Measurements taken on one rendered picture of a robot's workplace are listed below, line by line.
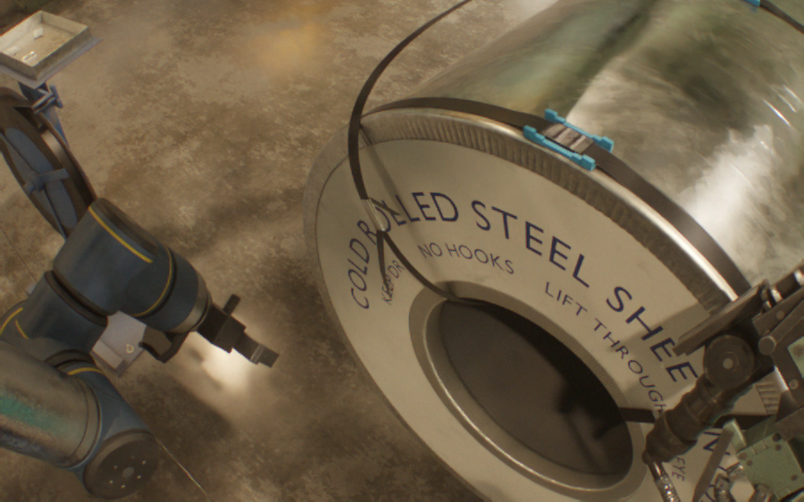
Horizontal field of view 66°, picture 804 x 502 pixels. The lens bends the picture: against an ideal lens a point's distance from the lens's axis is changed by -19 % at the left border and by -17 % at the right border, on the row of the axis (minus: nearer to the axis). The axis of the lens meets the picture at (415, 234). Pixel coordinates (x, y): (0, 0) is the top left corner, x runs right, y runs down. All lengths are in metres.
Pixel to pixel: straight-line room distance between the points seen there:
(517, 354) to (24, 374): 1.23
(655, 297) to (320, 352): 1.58
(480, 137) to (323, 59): 2.64
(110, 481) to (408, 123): 0.67
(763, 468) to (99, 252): 0.77
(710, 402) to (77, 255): 0.74
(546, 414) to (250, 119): 2.09
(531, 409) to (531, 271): 0.62
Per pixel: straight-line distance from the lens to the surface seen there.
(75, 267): 0.85
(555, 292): 1.08
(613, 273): 0.98
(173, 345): 1.01
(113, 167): 3.28
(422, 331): 1.45
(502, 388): 1.64
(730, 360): 0.75
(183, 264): 0.95
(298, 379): 2.33
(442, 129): 1.03
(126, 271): 0.85
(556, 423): 1.64
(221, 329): 1.01
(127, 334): 2.59
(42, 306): 0.87
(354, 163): 1.19
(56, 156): 2.04
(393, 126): 1.11
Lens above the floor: 1.96
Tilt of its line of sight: 47 degrees down
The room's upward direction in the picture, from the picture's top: 2 degrees counter-clockwise
